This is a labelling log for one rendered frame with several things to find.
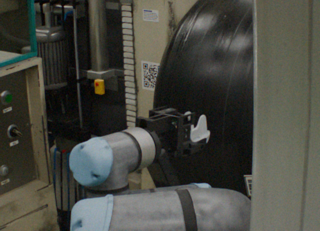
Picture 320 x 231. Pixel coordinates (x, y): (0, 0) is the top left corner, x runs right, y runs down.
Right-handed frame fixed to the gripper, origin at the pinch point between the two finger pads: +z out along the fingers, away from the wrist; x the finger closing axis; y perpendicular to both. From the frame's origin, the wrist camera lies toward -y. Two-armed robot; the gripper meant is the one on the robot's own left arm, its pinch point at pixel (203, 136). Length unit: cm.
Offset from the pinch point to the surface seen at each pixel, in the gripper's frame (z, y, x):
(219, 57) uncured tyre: 4.7, 15.8, 0.3
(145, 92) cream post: 21.9, 0.0, 33.4
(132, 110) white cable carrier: 24.1, -6.2, 39.2
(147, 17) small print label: 19.6, 19.8, 31.9
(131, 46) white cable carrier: 22.9, 11.1, 39.4
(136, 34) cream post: 20.2, 15.1, 35.8
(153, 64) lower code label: 20.9, 7.8, 30.4
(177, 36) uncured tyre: 7.0, 18.4, 13.0
